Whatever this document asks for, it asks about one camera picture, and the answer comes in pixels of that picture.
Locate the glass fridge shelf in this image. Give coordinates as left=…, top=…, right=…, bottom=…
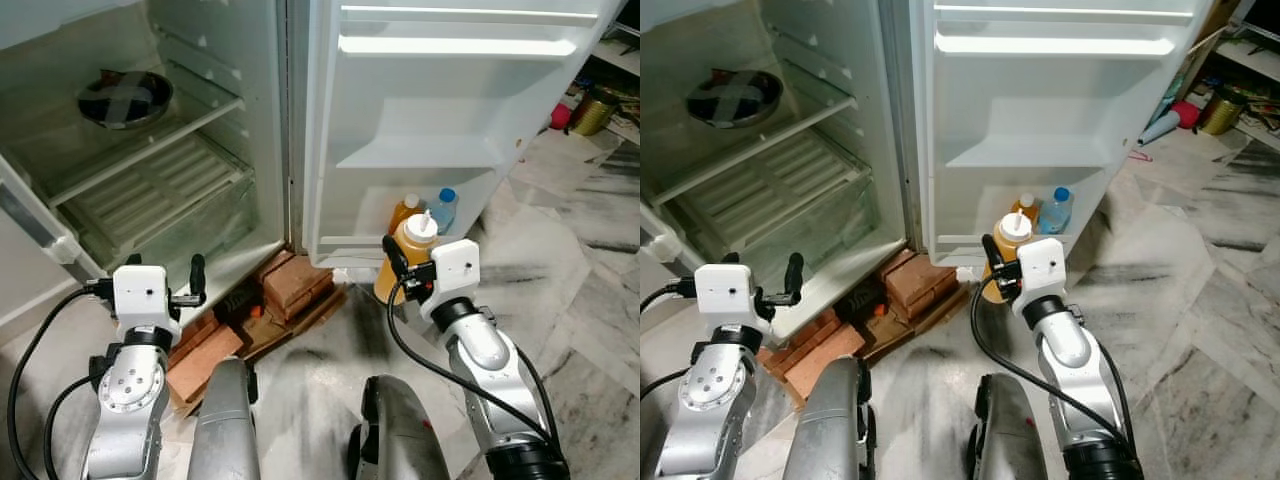
left=40, top=60, right=246, bottom=206
left=650, top=60, right=859, bottom=206

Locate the red clay brick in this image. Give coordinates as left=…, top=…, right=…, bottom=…
left=262, top=250, right=336, bottom=323
left=785, top=322, right=866, bottom=406
left=880, top=248, right=951, bottom=321
left=165, top=320, right=246, bottom=406

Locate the grey left robot leg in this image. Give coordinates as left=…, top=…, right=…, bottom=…
left=188, top=357, right=263, bottom=480
left=783, top=357, right=871, bottom=480

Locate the black bowl with grey cross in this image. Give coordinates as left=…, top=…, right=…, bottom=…
left=78, top=70, right=174, bottom=131
left=686, top=68, right=784, bottom=131

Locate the gold tin can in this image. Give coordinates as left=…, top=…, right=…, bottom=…
left=1198, top=88, right=1246, bottom=136
left=570, top=88, right=619, bottom=136

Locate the light blue cone object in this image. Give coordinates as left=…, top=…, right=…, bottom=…
left=1140, top=108, right=1181, bottom=146

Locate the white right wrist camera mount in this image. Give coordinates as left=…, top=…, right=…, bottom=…
left=430, top=238, right=481, bottom=306
left=1012, top=238, right=1069, bottom=306

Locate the grey robot leg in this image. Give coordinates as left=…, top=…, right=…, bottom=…
left=188, top=357, right=263, bottom=480
left=783, top=357, right=871, bottom=480
left=350, top=375, right=451, bottom=480
left=965, top=375, right=1051, bottom=480

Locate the grey right robot leg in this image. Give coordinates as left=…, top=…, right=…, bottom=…
left=965, top=375, right=1051, bottom=480
left=350, top=375, right=451, bottom=480

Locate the clear crisper drawer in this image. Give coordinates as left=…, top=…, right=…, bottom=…
left=75, top=175, right=259, bottom=271
left=700, top=175, right=871, bottom=271

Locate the silver fridge cabinet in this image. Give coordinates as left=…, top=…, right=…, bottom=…
left=0, top=0, right=301, bottom=331
left=640, top=0, right=916, bottom=341

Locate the clear bottle blue cap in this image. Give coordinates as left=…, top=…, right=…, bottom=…
left=428, top=187, right=459, bottom=236
left=1035, top=187, right=1074, bottom=236

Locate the white door shelf rail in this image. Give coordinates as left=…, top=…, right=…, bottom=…
left=935, top=35, right=1176, bottom=58
left=338, top=35, right=581, bottom=58
left=935, top=5, right=1186, bottom=26
left=340, top=5, right=573, bottom=26

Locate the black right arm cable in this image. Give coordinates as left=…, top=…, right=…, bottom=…
left=386, top=280, right=546, bottom=441
left=970, top=280, right=1126, bottom=441

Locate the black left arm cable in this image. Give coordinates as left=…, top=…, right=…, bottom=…
left=640, top=280, right=701, bottom=401
left=5, top=285, right=116, bottom=480

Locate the yellow squeeze bottle white cap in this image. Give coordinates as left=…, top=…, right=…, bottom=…
left=983, top=210, right=1033, bottom=304
left=373, top=210, right=439, bottom=306

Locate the silver fridge door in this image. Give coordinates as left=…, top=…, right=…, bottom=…
left=300, top=0, right=631, bottom=271
left=910, top=0, right=1236, bottom=269

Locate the white slatted crisper cover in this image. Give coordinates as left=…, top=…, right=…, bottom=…
left=55, top=130, right=251, bottom=251
left=665, top=130, right=866, bottom=251

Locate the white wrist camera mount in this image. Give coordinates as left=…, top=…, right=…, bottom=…
left=430, top=238, right=481, bottom=306
left=1012, top=238, right=1069, bottom=306
left=112, top=263, right=169, bottom=326
left=695, top=263, right=753, bottom=326

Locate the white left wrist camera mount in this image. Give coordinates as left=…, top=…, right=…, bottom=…
left=112, top=263, right=169, bottom=326
left=695, top=263, right=753, bottom=326

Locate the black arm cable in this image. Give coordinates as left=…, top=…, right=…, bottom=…
left=386, top=280, right=546, bottom=441
left=5, top=285, right=116, bottom=480
left=970, top=280, right=1126, bottom=441
left=640, top=280, right=701, bottom=401

